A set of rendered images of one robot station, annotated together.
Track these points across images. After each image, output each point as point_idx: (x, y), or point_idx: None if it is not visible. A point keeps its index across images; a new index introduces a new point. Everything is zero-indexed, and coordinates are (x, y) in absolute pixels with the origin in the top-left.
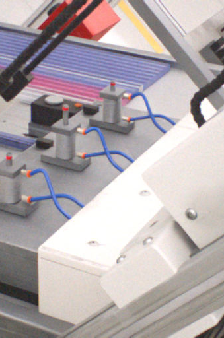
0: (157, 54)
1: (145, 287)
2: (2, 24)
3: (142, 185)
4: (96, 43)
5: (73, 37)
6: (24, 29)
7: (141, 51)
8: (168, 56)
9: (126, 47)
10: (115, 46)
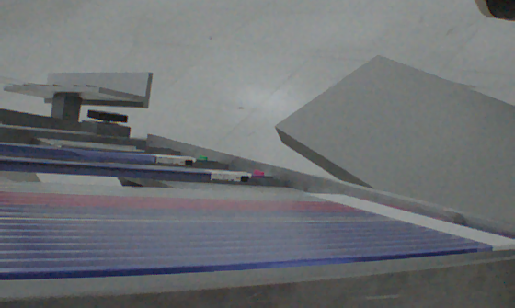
0: (82, 286)
1: None
2: (451, 257)
3: None
4: (264, 273)
5: (331, 271)
6: (413, 259)
7: (140, 283)
8: (41, 289)
9: (189, 281)
10: (214, 278)
